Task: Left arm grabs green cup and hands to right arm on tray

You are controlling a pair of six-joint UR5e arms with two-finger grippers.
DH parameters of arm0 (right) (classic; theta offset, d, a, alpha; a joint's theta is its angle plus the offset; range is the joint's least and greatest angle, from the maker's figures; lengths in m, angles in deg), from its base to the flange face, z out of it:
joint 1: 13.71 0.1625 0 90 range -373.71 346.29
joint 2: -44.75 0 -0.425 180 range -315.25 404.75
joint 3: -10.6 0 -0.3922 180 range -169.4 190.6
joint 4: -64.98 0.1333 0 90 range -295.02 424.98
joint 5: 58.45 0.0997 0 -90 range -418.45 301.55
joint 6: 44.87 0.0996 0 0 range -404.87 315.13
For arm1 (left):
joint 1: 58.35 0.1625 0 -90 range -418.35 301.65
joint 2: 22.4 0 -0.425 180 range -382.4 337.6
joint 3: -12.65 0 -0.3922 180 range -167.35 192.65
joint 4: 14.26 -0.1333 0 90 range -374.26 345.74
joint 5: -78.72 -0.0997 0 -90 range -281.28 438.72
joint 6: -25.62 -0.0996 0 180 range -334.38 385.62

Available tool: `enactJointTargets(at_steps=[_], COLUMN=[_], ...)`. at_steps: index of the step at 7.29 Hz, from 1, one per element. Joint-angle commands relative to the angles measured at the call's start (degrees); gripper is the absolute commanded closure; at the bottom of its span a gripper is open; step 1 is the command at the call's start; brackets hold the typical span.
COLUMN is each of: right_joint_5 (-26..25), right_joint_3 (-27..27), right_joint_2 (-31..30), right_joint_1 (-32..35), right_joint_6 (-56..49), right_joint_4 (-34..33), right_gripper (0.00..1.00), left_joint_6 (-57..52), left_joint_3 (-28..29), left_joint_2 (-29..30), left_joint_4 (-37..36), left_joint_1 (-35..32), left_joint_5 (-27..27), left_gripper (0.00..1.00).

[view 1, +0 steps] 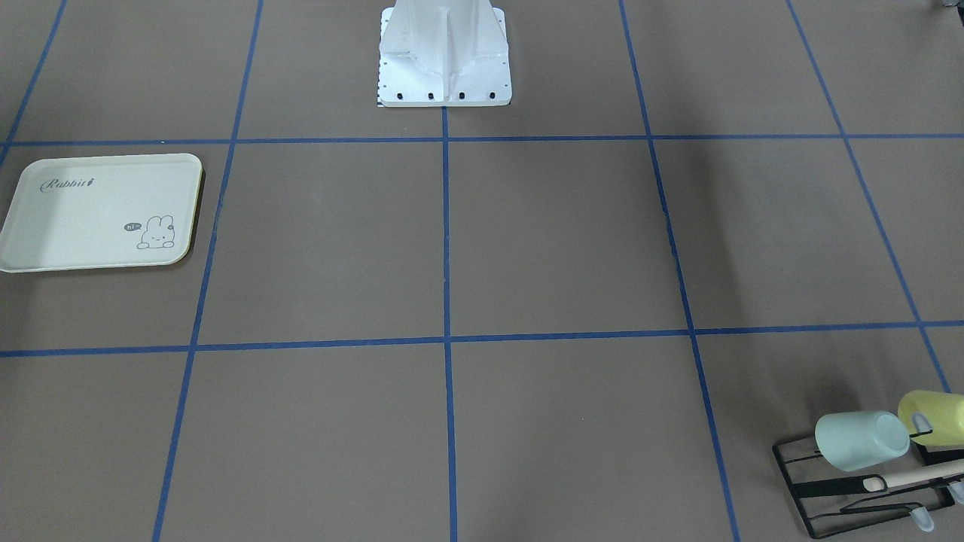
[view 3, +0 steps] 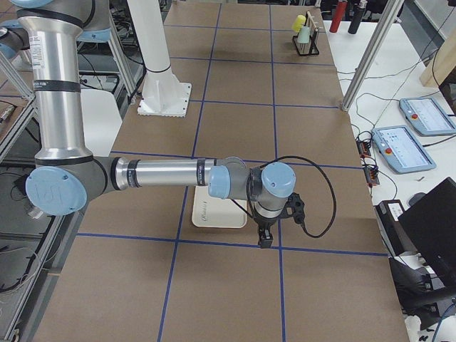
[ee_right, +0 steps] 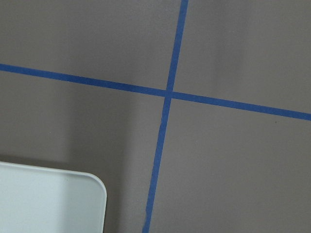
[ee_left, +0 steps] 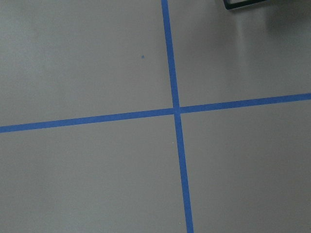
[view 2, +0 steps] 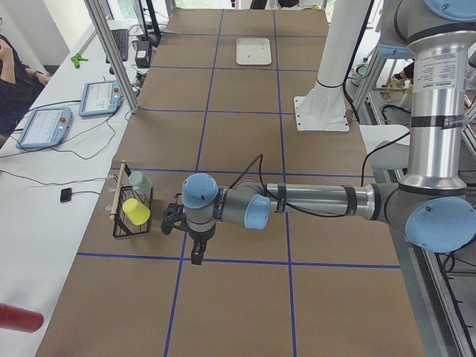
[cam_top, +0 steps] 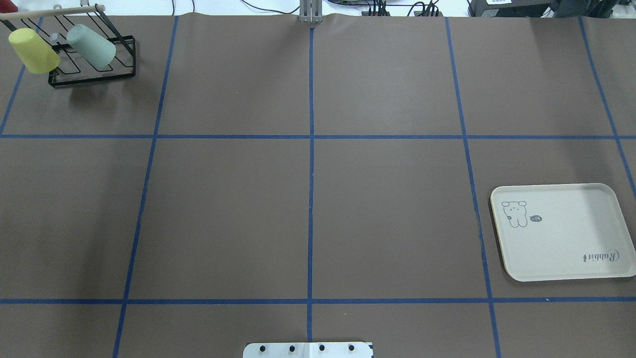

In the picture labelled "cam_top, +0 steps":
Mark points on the pale green plastic cup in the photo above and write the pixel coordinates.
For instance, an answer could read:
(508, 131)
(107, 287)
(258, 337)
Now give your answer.
(97, 50)

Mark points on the yellow plastic cup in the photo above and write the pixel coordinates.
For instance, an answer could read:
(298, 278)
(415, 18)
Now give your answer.
(37, 56)

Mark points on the grey aluminium frame post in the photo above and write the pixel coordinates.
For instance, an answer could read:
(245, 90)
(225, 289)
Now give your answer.
(310, 11)

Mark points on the black wire cup rack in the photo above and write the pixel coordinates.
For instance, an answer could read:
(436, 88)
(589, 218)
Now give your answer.
(53, 25)

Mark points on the cream rabbit print tray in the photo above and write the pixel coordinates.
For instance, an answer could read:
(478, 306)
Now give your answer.
(567, 231)

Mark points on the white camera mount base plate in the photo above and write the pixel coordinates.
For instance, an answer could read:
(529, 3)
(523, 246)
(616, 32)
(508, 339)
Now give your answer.
(309, 350)

